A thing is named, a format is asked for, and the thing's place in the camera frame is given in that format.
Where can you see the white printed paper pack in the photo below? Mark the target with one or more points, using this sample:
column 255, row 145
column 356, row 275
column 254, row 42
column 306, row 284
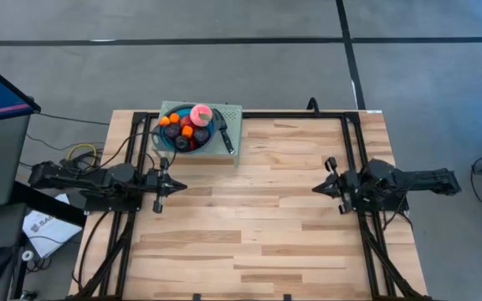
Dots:
column 48, row 230

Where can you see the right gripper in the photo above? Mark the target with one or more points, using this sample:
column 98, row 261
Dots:
column 345, row 186

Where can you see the large pink peach green leaf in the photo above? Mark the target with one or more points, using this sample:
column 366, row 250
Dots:
column 199, row 113

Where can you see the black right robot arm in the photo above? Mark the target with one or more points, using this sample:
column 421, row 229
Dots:
column 412, row 177

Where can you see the orange tangerine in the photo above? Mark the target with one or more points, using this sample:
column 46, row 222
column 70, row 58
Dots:
column 174, row 118
column 187, row 131

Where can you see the orange yellow pear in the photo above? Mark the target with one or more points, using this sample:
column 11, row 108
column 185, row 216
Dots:
column 164, row 121

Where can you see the white tape roll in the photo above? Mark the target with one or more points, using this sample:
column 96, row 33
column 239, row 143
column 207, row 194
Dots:
column 26, row 255

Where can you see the pale green perforated metal shelf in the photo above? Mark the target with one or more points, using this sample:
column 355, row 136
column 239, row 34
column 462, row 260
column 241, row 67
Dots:
column 234, row 125

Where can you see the black desk beam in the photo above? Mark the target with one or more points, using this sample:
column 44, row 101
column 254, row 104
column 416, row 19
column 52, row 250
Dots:
column 48, row 205

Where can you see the small red fruit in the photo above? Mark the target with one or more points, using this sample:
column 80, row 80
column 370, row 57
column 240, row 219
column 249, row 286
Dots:
column 192, row 145

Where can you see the black aluminium table frame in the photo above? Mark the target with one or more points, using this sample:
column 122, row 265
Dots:
column 347, row 138

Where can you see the black table clamp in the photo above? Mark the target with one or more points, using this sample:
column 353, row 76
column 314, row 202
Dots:
column 313, row 104
column 197, row 297
column 287, row 297

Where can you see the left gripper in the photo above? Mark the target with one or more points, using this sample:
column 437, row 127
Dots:
column 159, row 186

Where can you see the dark purple plum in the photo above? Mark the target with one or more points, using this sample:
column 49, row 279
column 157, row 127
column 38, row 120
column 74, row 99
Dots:
column 172, row 131
column 201, row 136
column 181, row 143

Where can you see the blue collapsible bowl grey rim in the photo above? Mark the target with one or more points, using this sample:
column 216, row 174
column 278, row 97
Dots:
column 161, row 138

